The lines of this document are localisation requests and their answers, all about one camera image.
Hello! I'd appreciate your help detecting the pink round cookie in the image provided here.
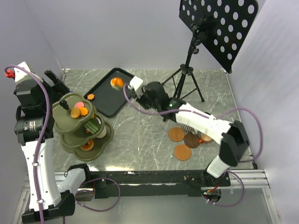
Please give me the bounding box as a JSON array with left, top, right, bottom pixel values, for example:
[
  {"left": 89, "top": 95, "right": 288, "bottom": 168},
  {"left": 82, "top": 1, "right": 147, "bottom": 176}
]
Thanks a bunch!
[{"left": 74, "top": 102, "right": 85, "bottom": 108}]

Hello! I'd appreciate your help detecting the orange round cookie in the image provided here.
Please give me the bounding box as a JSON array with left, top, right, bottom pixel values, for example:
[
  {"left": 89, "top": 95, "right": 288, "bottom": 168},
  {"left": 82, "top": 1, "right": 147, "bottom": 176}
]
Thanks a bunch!
[{"left": 71, "top": 107, "right": 81, "bottom": 119}]

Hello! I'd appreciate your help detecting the orange star cookie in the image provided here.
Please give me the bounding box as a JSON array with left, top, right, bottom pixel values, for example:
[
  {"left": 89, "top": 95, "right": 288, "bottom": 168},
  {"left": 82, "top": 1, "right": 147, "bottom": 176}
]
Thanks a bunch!
[{"left": 79, "top": 107, "right": 89, "bottom": 116}]

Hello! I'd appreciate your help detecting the orange flower cookie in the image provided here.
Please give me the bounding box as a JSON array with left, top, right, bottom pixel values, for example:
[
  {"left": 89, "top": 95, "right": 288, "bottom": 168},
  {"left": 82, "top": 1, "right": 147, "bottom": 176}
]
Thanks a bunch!
[{"left": 87, "top": 93, "right": 95, "bottom": 100}]

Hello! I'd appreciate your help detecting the orange donut back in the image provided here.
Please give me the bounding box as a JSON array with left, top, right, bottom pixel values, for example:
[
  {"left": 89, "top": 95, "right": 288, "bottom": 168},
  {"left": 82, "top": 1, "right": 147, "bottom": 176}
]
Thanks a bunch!
[{"left": 110, "top": 77, "right": 124, "bottom": 90}]

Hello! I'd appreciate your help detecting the orange donut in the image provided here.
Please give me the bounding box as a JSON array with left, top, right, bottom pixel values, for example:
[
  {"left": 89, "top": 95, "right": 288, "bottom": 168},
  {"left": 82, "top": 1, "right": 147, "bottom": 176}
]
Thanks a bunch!
[
  {"left": 80, "top": 140, "right": 94, "bottom": 151},
  {"left": 110, "top": 77, "right": 124, "bottom": 90}
]

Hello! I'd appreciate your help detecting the orange coaster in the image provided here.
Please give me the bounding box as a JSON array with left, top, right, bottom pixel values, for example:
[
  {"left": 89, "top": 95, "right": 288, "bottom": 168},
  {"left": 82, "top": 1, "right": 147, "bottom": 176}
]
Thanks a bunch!
[
  {"left": 168, "top": 127, "right": 185, "bottom": 142},
  {"left": 174, "top": 144, "right": 192, "bottom": 161}
]

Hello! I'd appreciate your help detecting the black serving tray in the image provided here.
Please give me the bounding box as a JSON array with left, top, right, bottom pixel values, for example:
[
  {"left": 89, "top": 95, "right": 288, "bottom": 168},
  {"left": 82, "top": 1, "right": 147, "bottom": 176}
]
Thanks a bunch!
[{"left": 84, "top": 67, "right": 134, "bottom": 118}]

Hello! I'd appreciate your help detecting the striped ceramic cup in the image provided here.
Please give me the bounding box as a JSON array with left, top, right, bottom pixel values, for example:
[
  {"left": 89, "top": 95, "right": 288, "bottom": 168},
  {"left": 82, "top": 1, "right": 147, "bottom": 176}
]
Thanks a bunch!
[{"left": 181, "top": 124, "right": 198, "bottom": 135}]

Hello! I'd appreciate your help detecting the green layered cake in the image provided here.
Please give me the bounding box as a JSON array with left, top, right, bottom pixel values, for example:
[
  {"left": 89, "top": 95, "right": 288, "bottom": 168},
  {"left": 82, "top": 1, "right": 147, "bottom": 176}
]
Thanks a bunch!
[{"left": 84, "top": 120, "right": 99, "bottom": 134}]

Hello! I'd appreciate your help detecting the dark brown coaster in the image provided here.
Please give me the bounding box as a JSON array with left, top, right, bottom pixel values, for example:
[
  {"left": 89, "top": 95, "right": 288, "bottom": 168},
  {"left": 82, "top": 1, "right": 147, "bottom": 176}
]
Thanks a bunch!
[{"left": 184, "top": 133, "right": 200, "bottom": 148}]

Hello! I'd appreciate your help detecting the orange coaster front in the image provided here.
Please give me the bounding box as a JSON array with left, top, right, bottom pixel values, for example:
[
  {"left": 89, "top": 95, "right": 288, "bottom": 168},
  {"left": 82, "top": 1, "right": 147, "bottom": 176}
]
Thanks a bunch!
[{"left": 174, "top": 144, "right": 192, "bottom": 161}]

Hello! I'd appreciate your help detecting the orange donut front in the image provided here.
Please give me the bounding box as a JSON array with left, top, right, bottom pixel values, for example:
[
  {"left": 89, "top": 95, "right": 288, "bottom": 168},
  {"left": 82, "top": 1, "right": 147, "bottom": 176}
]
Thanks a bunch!
[{"left": 80, "top": 140, "right": 94, "bottom": 151}]

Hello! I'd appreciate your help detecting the white cream donut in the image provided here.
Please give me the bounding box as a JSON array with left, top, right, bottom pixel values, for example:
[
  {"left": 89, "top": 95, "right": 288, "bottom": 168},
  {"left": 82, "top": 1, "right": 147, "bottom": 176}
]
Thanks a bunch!
[{"left": 97, "top": 127, "right": 107, "bottom": 139}]

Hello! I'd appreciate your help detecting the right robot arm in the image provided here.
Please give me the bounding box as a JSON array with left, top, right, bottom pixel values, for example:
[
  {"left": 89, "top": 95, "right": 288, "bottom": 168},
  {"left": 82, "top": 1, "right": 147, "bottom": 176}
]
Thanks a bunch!
[{"left": 130, "top": 82, "right": 250, "bottom": 186}]

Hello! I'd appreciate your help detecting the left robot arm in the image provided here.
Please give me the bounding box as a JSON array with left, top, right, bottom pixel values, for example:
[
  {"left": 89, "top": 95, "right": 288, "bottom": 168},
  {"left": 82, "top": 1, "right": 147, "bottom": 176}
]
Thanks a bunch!
[{"left": 14, "top": 65, "right": 92, "bottom": 224}]

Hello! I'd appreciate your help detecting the green three-tier serving stand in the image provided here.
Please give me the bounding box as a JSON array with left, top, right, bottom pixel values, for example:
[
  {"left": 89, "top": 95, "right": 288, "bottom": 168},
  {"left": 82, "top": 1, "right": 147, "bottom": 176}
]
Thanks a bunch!
[{"left": 53, "top": 92, "right": 114, "bottom": 162}]

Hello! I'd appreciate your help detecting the small copper cup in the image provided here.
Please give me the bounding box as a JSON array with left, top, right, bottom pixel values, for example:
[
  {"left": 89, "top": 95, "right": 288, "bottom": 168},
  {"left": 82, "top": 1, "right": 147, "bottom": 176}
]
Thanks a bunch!
[{"left": 199, "top": 133, "right": 213, "bottom": 143}]

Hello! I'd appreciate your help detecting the black music stand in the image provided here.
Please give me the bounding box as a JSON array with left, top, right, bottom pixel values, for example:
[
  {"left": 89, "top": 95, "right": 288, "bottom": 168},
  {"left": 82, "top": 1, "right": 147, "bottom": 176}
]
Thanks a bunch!
[{"left": 168, "top": 0, "right": 259, "bottom": 99}]

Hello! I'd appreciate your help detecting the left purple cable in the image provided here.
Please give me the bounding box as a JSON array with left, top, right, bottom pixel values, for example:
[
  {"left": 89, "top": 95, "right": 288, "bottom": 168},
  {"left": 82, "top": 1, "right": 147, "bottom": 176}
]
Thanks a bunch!
[{"left": 4, "top": 64, "right": 51, "bottom": 224}]

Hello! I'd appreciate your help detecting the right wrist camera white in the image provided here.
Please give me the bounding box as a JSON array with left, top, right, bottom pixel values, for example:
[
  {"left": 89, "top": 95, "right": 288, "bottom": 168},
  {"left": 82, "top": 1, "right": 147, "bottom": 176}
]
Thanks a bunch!
[{"left": 128, "top": 76, "right": 144, "bottom": 98}]

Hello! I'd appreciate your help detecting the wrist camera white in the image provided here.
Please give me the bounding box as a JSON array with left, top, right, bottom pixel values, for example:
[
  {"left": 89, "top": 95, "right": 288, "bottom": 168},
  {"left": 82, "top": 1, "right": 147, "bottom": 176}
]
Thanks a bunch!
[
  {"left": 14, "top": 62, "right": 43, "bottom": 84},
  {"left": 128, "top": 76, "right": 144, "bottom": 98}
]

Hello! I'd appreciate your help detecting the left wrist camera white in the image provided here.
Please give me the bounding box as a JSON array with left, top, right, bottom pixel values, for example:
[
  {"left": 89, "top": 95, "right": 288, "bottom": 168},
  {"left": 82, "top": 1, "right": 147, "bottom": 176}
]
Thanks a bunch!
[{"left": 14, "top": 62, "right": 43, "bottom": 84}]

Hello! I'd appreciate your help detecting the black base frame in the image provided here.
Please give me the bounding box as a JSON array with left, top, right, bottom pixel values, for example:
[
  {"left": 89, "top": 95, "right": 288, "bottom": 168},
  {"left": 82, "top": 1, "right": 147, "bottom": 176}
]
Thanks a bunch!
[{"left": 70, "top": 164, "right": 232, "bottom": 203}]

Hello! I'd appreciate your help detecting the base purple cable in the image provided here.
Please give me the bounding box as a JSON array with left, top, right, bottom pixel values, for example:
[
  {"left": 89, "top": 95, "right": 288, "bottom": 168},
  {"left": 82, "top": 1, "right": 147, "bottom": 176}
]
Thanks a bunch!
[{"left": 73, "top": 179, "right": 121, "bottom": 213}]

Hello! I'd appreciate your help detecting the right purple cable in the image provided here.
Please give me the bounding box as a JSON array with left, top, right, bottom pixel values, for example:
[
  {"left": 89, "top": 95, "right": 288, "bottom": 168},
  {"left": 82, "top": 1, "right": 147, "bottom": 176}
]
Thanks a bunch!
[{"left": 123, "top": 83, "right": 264, "bottom": 208}]

